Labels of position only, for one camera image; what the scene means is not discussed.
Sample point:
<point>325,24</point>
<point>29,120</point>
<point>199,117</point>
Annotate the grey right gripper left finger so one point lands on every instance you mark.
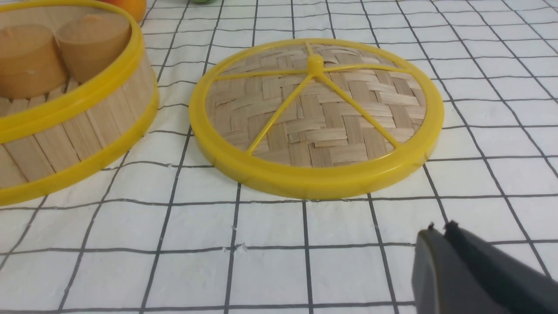
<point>442,283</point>

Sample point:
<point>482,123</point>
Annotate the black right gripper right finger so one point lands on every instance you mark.
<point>516,287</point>

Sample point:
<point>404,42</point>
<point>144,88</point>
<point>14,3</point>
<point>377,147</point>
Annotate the yellow woven bamboo steamer lid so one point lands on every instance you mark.
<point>316,118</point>

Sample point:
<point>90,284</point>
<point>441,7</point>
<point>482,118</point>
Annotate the yellow bamboo steamer basket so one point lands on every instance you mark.
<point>54,140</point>

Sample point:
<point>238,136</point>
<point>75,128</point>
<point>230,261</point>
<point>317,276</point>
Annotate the white grid tablecloth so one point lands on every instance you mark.
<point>160,231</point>

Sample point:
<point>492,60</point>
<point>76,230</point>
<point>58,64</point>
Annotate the green toy watermelon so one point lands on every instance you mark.
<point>202,2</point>

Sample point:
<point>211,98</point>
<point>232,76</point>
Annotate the orange toy pear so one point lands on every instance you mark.
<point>136,8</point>

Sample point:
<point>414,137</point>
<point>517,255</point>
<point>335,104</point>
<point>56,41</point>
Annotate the tan cylinder bun back right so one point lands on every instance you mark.
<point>90,43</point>

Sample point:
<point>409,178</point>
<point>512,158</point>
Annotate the tan cylinder bun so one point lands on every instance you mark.
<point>30,61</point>
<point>90,43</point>

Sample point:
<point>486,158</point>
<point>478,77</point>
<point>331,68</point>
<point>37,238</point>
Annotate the tan cylinder bun back left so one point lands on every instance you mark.
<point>30,61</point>

